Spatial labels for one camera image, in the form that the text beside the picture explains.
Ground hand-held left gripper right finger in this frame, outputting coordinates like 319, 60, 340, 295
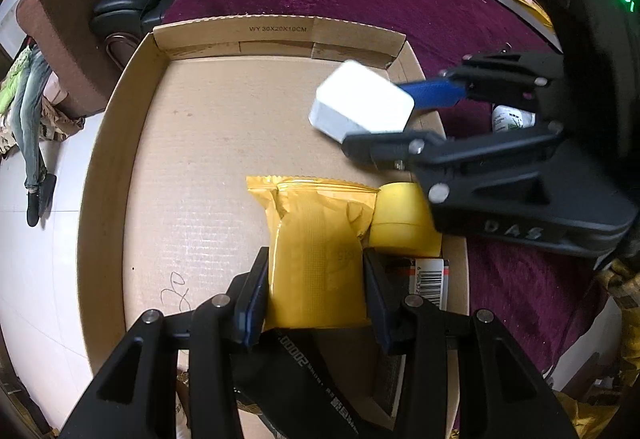
362, 249, 581, 439

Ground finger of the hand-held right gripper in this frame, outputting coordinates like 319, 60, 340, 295
400, 50, 566, 112
341, 122, 638, 251

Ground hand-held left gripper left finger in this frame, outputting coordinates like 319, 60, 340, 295
60, 246, 273, 439

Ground yellow foil packet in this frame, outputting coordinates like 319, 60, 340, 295
245, 174, 381, 331

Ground white cardboard box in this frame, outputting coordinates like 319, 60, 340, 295
307, 60, 416, 144

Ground brown cardboard box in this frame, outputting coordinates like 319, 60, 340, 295
77, 14, 471, 439

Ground white plastic bottle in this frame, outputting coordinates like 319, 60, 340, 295
491, 104, 538, 135

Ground yellow round container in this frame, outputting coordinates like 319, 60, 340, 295
369, 182, 443, 257

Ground tan patterned trousers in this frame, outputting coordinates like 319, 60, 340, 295
560, 259, 640, 439

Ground black shoe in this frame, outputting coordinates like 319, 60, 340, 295
26, 173, 58, 227

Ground blue jeans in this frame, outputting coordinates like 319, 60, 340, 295
12, 46, 53, 190

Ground brown upholstered chair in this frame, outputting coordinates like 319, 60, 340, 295
15, 0, 151, 117

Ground light green cloth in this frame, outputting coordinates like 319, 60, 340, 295
0, 49, 31, 115

